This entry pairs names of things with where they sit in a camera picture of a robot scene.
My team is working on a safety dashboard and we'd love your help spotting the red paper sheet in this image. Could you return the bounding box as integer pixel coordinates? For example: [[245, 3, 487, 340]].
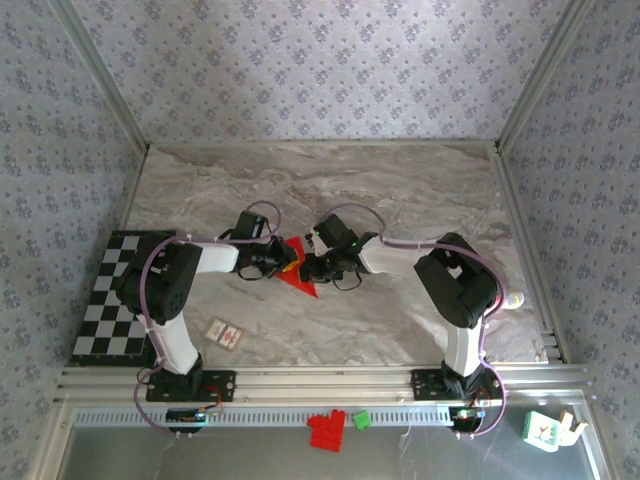
[[277, 236, 321, 300]]

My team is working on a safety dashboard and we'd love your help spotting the steel sheet shelf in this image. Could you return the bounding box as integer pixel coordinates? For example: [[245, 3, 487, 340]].
[[62, 424, 609, 480]]

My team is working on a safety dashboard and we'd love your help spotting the small printed playing card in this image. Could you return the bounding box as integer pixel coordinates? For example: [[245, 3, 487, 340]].
[[203, 317, 245, 354]]

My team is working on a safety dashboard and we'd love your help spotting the red toy brick stack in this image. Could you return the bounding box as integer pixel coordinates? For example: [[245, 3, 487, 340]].
[[306, 408, 347, 454]]

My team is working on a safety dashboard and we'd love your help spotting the black white checkerboard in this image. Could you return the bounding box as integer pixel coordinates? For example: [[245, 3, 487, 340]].
[[71, 228, 176, 369]]

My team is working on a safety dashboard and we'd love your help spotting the white green toy clock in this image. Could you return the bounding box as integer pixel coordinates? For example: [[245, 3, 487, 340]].
[[522, 410, 564, 454]]

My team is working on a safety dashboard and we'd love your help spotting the beige wooden toy piece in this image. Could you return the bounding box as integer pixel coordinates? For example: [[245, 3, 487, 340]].
[[557, 410, 589, 449]]

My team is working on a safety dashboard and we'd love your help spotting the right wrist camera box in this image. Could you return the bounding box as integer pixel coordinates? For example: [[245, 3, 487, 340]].
[[310, 213, 358, 251]]

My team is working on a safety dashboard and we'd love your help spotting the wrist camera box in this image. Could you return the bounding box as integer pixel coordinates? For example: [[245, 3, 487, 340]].
[[310, 213, 358, 251], [232, 210, 267, 242]]

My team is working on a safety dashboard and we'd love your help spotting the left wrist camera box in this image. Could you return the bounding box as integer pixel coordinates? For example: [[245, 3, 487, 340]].
[[232, 210, 267, 242]]

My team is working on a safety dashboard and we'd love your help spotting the aluminium front rail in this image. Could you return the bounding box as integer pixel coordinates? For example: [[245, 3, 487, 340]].
[[53, 363, 596, 404]]

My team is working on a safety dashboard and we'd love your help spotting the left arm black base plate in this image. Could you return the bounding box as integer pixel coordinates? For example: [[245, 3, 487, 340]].
[[145, 369, 237, 404]]

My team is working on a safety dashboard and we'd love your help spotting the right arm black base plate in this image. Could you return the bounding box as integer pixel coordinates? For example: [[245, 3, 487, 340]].
[[410, 368, 504, 401]]

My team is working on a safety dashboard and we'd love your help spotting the aluminium table side rail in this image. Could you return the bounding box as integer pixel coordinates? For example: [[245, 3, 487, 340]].
[[117, 144, 152, 234], [492, 147, 571, 365]]

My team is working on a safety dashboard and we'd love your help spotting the grey slotted cable duct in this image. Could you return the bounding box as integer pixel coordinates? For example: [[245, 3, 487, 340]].
[[72, 404, 454, 429]]

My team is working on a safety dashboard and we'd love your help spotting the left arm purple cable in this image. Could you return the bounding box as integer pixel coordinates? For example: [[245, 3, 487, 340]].
[[134, 200, 283, 440]]

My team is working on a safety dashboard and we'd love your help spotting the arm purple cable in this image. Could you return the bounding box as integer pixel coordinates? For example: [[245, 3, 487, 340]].
[[317, 202, 510, 440], [134, 200, 283, 440]]

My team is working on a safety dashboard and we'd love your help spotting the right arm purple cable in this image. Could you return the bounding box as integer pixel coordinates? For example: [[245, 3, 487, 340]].
[[317, 202, 510, 440]]

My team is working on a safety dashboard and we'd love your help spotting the aluminium frame post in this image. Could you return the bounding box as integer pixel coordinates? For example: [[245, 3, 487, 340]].
[[494, 0, 597, 156], [49, 0, 152, 154]]

